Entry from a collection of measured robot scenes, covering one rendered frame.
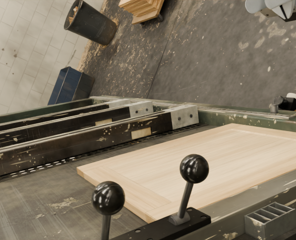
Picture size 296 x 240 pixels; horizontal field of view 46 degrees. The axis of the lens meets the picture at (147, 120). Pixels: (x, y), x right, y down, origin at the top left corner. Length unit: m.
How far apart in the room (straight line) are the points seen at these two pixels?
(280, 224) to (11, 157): 0.79
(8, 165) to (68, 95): 4.03
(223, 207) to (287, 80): 1.89
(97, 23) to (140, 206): 4.69
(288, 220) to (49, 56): 5.73
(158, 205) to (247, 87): 2.03
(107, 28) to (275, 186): 4.80
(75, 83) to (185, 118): 3.90
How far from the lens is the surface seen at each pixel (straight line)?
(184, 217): 0.52
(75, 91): 5.13
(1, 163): 1.11
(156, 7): 4.11
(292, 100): 1.31
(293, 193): 0.65
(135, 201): 0.69
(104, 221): 0.42
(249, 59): 2.74
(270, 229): 0.56
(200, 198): 0.66
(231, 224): 0.56
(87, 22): 5.19
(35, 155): 1.13
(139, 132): 1.24
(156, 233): 0.50
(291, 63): 2.47
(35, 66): 6.07
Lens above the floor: 1.72
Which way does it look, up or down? 30 degrees down
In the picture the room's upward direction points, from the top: 66 degrees counter-clockwise
